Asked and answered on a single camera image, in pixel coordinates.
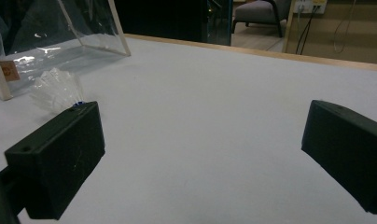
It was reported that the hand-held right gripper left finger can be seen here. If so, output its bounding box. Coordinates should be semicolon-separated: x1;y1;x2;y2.
4;100;106;221

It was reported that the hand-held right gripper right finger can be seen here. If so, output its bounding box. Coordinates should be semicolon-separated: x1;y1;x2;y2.
300;99;377;216

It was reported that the white feather shuttlecock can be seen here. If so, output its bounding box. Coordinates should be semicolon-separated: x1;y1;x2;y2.
29;67;86;114

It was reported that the clear plastic bag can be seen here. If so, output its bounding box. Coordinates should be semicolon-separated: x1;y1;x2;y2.
0;0;132;102

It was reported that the grey armchair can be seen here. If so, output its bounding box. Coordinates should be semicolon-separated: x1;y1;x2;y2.
231;0;293;39

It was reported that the dark cabinet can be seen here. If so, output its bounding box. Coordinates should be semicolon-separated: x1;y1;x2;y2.
114;0;234;47

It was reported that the white cable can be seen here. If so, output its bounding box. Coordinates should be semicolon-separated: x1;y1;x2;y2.
333;0;357;54

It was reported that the black cable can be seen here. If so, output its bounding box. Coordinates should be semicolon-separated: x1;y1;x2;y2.
295;5;321;56

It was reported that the white wall socket strip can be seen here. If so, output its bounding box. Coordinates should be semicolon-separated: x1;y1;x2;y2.
293;0;328;15

